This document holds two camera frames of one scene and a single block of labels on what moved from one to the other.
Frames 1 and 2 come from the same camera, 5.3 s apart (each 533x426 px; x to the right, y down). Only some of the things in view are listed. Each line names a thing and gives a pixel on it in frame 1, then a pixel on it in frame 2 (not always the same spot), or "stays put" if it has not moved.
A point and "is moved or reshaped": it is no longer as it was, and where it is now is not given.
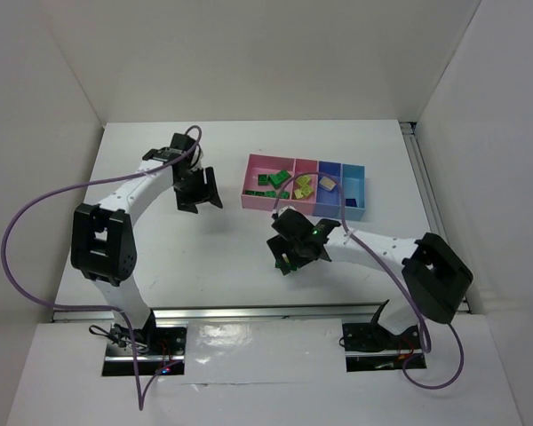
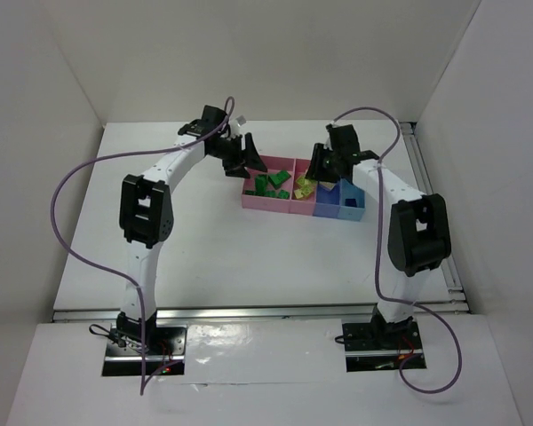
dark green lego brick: x=262 y=179 is moved or reshaped
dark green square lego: x=276 y=179 stays put
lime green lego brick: x=303 y=179 stays put
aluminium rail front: x=225 y=313 stays put
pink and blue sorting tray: x=316 y=187 stays put
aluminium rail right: x=426 y=191 stays put
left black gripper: x=197 y=191 → x=238 y=156
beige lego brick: x=327 y=183 stays put
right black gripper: x=290 y=250 → x=324 y=162
